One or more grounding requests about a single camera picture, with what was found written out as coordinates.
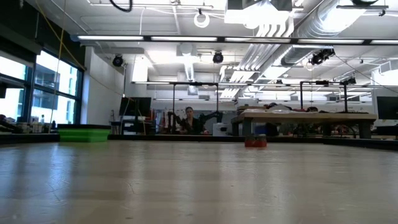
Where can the black background robot arm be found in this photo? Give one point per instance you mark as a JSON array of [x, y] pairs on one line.
[[213, 115], [171, 119]]

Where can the person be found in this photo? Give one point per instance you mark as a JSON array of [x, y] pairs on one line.
[[191, 124]]

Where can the white box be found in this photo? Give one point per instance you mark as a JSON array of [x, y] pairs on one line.
[[219, 129]]

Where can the black hanging spotlight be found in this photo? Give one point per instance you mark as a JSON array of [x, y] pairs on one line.
[[117, 61], [218, 58]]

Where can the red container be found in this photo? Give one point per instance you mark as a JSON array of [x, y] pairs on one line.
[[255, 143]]

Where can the blue box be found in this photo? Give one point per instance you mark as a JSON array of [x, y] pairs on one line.
[[260, 129]]

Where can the black computer monitor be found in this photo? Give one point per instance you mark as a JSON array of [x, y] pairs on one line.
[[388, 108], [135, 106]]

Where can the white light tube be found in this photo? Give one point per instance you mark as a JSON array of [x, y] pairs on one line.
[[330, 41], [384, 42], [257, 40], [110, 38], [183, 39]]

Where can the pile of clothes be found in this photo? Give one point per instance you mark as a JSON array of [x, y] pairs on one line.
[[280, 108]]

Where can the white ceiling vent unit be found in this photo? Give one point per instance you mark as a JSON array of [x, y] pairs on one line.
[[258, 15]]

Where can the green bin with black lid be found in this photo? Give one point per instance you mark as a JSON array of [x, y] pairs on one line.
[[84, 135]]

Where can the large window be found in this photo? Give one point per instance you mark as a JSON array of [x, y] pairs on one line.
[[46, 74]]

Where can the black table edge rail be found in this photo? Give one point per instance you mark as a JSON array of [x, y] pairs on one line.
[[186, 137]]

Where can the black metal station frame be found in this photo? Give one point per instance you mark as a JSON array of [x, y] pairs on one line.
[[345, 96], [196, 83]]

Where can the black ceiling camera cluster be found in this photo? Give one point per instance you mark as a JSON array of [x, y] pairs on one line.
[[321, 56]]

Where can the silver ventilation duct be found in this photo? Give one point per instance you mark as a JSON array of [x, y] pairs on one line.
[[323, 21]]

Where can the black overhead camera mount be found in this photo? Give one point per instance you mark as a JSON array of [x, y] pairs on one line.
[[363, 2]]

